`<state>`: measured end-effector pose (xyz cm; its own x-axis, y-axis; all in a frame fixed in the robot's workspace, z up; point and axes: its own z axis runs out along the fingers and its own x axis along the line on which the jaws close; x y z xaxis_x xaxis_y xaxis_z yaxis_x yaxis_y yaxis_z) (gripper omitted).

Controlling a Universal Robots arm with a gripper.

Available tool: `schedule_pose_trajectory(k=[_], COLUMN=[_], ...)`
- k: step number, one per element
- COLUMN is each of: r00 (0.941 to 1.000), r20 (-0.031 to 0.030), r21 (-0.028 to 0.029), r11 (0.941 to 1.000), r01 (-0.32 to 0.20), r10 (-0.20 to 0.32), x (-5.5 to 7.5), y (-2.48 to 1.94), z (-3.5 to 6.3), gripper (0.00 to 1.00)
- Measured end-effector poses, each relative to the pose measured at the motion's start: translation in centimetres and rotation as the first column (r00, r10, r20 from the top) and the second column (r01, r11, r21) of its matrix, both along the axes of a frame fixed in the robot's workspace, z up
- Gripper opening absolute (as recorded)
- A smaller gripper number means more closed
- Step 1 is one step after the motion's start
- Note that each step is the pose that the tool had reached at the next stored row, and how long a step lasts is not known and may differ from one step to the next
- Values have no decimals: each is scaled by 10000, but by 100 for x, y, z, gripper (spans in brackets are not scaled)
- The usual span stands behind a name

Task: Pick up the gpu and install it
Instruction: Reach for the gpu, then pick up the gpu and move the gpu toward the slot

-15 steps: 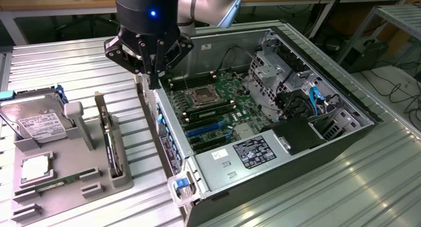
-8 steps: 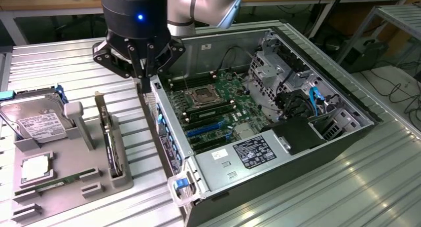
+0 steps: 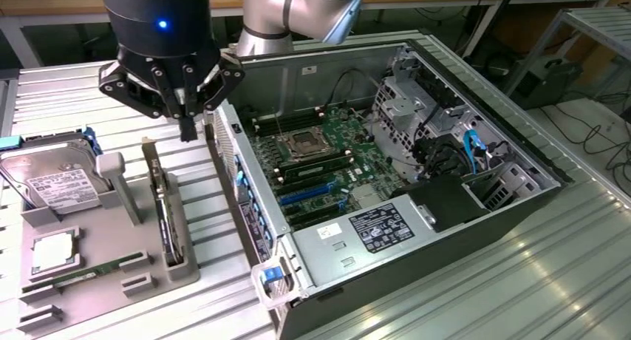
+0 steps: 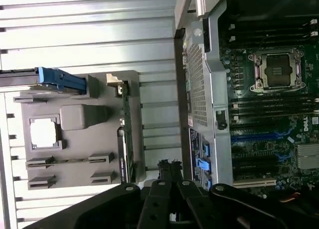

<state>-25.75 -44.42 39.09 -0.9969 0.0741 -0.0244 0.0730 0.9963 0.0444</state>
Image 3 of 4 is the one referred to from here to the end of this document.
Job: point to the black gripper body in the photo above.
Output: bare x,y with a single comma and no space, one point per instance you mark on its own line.
157,37

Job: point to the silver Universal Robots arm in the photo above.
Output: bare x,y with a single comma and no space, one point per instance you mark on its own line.
276,11

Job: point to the black RAM slots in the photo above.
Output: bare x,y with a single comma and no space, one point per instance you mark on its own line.
288,122

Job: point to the wooden desk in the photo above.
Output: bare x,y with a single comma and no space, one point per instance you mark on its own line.
59,3

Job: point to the CPU socket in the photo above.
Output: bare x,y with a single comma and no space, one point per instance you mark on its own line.
303,143

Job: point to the hard disk with blue rails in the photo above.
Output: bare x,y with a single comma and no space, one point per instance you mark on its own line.
49,177

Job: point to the installed RAM stick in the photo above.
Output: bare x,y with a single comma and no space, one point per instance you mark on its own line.
315,170

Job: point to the black graphics card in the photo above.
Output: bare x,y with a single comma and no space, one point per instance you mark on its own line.
164,214

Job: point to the green motherboard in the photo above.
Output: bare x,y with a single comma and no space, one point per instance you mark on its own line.
359,159

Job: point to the blue expansion slot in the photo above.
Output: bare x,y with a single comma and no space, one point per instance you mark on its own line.
305,194

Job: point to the silver disk bay cage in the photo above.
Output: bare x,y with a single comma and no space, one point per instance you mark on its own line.
408,114

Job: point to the black expansion slot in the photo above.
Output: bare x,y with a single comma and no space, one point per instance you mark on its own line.
315,215

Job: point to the silver chipset heatsink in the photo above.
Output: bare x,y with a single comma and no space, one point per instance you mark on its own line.
367,196

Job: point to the silver CPU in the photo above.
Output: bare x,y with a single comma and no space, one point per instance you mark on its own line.
53,253

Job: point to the green RAM stick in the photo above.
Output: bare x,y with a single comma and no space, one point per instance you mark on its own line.
84,273

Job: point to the blue case latch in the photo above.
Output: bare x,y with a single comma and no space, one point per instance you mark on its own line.
271,274

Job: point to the silver power supply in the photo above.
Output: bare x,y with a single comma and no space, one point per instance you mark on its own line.
359,251

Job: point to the black plastic air shroud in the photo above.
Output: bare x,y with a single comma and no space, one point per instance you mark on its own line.
443,203

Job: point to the grey parts rack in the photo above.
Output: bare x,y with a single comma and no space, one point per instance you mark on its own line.
88,303

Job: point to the black box on floor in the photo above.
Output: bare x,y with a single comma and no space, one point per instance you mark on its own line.
547,83

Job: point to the open black PC case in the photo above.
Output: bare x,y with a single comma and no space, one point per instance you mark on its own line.
443,266

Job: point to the metal slat table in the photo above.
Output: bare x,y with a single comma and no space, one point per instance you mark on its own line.
601,26

